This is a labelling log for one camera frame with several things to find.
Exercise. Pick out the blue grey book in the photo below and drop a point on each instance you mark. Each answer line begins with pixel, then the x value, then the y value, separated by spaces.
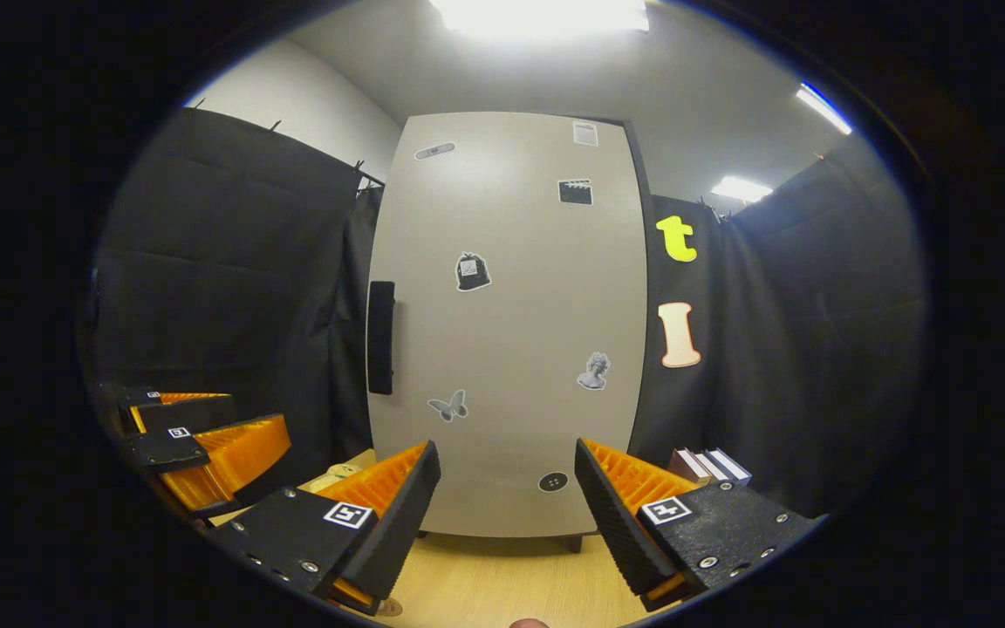
pixel 732 467

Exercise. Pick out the ceiling light panel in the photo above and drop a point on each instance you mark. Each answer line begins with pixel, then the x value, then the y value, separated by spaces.
pixel 741 189
pixel 823 107
pixel 537 17

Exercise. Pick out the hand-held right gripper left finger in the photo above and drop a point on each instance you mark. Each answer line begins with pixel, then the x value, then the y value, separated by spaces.
pixel 402 523

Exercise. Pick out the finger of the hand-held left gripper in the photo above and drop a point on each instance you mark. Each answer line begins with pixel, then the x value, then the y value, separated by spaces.
pixel 188 417
pixel 167 449

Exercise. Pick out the light grey cabinet door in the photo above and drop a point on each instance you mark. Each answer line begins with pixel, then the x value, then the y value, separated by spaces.
pixel 511 349

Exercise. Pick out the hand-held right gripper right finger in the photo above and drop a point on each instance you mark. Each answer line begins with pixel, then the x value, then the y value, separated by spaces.
pixel 616 532

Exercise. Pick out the black backdrop cloth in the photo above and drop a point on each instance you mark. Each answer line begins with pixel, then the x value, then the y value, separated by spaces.
pixel 223 288

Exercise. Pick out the round beige coaster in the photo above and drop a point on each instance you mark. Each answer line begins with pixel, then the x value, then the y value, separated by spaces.
pixel 391 607

